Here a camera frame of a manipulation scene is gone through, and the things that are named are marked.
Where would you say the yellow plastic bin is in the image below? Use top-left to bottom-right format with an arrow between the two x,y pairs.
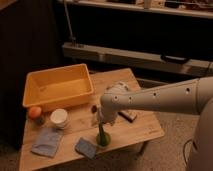
23,64 -> 94,112

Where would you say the white round bowl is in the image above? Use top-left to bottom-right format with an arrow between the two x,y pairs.
50,109 -> 68,129

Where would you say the grey metal shelf rail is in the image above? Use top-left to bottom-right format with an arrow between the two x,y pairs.
62,42 -> 213,77

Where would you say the orange round fruit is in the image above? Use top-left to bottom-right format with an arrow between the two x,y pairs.
28,106 -> 42,120

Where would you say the light blue folded cloth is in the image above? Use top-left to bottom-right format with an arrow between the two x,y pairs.
31,127 -> 63,157

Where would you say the green pepper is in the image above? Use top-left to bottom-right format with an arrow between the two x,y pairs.
96,123 -> 111,147

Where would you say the upper wooden shelf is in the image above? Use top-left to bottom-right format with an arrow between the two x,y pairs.
57,0 -> 213,19

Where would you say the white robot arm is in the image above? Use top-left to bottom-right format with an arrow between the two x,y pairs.
97,76 -> 213,171

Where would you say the dark blue sponge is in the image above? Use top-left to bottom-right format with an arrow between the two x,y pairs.
75,138 -> 97,159

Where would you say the black handle on rail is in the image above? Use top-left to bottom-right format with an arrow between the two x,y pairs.
160,55 -> 190,64

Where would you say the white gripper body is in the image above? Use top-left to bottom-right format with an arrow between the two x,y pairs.
97,107 -> 118,125

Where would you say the grey metal pole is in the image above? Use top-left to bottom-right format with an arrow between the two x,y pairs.
63,0 -> 76,45

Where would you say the dark rectangular block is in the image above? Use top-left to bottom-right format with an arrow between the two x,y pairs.
118,111 -> 137,123

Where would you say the dark red grape bunch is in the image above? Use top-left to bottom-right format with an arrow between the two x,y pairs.
91,105 -> 98,113

